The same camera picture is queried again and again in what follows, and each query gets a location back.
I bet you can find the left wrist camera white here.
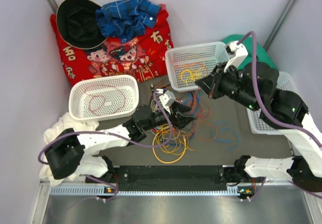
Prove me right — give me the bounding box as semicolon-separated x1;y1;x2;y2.
155;89;176;113

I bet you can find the white rectangular basket, right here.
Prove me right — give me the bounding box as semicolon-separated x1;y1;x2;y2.
247;71;299;135

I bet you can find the blue plaid shirt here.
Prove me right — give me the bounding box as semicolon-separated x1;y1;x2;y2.
95;0;162;43

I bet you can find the grey corner post right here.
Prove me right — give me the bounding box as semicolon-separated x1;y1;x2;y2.
263;0;298;51

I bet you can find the dark blue cable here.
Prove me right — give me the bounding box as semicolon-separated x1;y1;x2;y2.
148;89;202;146

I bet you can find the thick red cable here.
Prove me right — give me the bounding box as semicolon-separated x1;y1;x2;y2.
83;83;128;116

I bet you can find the light blue loose cable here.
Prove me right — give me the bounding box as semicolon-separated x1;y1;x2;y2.
211;120;241;152

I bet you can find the white rectangular basket, middle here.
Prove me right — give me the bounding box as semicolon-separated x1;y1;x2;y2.
165;42;229;92

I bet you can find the white cloth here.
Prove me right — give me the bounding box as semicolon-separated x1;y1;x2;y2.
39;113;100;187

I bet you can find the bright yellow thin cable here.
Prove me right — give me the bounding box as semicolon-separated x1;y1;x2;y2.
179;65;208;85

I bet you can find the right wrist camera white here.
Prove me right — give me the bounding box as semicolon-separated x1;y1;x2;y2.
224;41;248;72

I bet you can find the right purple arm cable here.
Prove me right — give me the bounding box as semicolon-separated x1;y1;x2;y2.
236;30;322;202

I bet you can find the white rectangular basket, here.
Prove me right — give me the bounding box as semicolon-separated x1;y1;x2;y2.
247;71;299;135
165;42;229;92

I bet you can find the black hat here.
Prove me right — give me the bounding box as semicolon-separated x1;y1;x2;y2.
56;0;106;49

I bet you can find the green cloth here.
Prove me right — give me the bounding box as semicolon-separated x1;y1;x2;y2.
221;34;278;70

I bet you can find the orange thin cable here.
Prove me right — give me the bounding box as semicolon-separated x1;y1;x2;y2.
155;52;222;144

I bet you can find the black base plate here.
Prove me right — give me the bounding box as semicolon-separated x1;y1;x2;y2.
109;166;227;191

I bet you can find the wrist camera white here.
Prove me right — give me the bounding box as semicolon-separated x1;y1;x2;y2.
155;89;176;113
224;41;248;72

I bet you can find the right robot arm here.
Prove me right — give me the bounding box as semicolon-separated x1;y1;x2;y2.
195;61;321;193

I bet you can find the thick amber yellow cable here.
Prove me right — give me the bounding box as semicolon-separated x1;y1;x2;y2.
152;125;194;164

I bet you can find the white oval perforated basket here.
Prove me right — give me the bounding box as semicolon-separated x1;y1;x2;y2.
68;74;139;121

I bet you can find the white thin cable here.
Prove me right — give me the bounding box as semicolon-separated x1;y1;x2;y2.
150;93;172;114

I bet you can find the red printed cloth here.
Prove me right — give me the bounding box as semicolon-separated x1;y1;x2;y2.
50;4;173;86

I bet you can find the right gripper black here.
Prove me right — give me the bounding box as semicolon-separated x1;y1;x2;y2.
195;61;260;112

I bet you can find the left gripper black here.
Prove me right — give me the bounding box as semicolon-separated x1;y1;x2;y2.
143;101;197;131

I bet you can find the yellow thin tangled cable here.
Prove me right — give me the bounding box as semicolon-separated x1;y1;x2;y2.
154;123;199;154

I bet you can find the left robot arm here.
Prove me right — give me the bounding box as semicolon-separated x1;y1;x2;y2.
44;101;196;182

